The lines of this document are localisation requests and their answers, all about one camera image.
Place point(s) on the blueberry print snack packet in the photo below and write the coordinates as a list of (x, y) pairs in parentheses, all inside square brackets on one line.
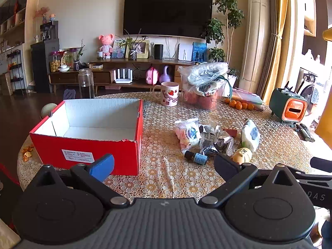
[(193, 133)]

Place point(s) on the yellow cloth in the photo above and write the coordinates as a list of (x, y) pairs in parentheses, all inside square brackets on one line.
[(324, 124)]

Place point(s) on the pink blue picture card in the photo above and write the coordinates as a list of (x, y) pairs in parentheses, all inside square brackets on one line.
[(118, 49)]

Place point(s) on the pink flower vase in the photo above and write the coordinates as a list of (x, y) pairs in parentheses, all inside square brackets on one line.
[(42, 14)]

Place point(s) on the orange peel pieces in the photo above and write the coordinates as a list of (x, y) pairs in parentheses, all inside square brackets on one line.
[(27, 154)]

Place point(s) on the wall-mounted black television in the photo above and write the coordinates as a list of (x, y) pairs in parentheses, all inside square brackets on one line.
[(167, 14)]

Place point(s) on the small white box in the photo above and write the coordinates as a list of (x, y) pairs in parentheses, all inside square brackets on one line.
[(96, 67)]

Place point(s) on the pink-lid snack jar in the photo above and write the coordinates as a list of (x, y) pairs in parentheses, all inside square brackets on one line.
[(55, 63)]

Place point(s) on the red-lid glass jar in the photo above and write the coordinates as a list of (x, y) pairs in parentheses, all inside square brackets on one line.
[(68, 58)]

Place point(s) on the green orange desk organizer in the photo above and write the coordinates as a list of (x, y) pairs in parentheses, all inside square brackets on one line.
[(288, 107)]

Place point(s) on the blue picture canvas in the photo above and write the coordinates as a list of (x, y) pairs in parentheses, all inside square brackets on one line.
[(199, 51)]

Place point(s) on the black cylinder speaker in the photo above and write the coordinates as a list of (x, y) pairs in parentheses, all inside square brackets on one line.
[(158, 51)]

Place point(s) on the pink bear doll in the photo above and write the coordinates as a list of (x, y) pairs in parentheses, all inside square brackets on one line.
[(106, 45)]

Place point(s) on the pink strawberry print mug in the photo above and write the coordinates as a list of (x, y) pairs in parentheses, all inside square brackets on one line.
[(170, 94)]

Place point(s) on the plant in patterned pot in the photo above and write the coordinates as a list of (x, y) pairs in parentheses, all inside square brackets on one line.
[(132, 55)]

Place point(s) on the large potted tree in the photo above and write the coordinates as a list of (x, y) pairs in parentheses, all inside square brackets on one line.
[(228, 7)]

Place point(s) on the white standing frame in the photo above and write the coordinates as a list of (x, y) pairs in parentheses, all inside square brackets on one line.
[(185, 51)]

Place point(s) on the beige standing air conditioner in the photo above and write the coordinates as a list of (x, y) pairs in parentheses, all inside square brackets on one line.
[(255, 44)]

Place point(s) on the yellow white photo frame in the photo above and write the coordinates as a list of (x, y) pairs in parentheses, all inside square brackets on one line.
[(142, 49)]

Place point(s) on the black tea bar cabinet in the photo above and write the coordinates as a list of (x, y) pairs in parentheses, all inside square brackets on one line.
[(42, 64)]

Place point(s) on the clear bag of black screws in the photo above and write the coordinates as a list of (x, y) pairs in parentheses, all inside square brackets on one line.
[(207, 137)]

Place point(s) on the brown cardboard box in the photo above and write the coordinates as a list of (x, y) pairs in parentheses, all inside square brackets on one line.
[(5, 84)]

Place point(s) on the tall clear glass bottle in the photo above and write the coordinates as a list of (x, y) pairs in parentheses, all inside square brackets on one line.
[(86, 83)]

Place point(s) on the yellow squishy toy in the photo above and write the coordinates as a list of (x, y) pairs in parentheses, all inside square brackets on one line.
[(241, 155)]

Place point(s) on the plant in dark pot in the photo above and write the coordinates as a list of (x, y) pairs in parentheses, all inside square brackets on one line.
[(76, 65)]

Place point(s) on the wooden wall shelf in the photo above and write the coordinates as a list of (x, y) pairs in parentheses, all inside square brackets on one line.
[(15, 28)]

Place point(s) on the clear crumpled plastic bag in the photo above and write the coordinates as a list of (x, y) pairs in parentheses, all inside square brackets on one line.
[(207, 71)]

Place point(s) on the pink piggy case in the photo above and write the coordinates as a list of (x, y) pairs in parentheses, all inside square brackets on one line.
[(152, 76)]

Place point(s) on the pink white snack packet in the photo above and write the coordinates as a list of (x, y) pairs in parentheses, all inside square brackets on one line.
[(179, 133)]

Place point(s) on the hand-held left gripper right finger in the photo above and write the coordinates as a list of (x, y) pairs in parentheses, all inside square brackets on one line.
[(228, 167)]

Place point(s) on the purple gourd ornament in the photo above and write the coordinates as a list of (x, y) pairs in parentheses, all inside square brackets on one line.
[(165, 77)]

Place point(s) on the white router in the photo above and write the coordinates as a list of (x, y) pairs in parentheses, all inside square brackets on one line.
[(123, 77)]

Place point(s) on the red cardboard box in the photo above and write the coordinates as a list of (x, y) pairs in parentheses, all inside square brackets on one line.
[(103, 147)]

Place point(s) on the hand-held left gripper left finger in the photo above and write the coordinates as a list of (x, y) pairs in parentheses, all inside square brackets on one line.
[(103, 164)]

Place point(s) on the silver foil packet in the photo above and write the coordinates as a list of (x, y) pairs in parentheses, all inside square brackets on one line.
[(224, 141)]

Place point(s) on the beige yellow curtain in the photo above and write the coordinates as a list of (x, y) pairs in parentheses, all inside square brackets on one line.
[(280, 44)]

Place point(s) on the purple slotted spatula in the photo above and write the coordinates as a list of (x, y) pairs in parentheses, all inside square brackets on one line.
[(69, 94)]

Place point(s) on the small dark blue-label bottle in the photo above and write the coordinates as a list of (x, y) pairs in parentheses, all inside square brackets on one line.
[(196, 157)]

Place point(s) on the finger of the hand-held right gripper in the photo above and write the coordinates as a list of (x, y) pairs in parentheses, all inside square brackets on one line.
[(321, 162)]

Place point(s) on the grey felt pouch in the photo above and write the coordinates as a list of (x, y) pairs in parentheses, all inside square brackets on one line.
[(146, 106)]

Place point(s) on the clear plastic tub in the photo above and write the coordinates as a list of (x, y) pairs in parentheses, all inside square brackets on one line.
[(205, 99)]

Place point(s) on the black remote controls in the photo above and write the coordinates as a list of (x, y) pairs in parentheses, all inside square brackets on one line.
[(307, 132)]

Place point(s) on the small cartoon figurine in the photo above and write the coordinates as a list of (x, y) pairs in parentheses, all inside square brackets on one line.
[(52, 17)]

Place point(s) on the wooden television cabinet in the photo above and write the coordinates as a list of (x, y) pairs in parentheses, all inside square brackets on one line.
[(103, 76)]

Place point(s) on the white bowl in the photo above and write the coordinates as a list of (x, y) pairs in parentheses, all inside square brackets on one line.
[(64, 68)]

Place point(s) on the white grey tissue pack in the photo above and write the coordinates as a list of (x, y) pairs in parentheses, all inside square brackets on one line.
[(251, 134)]

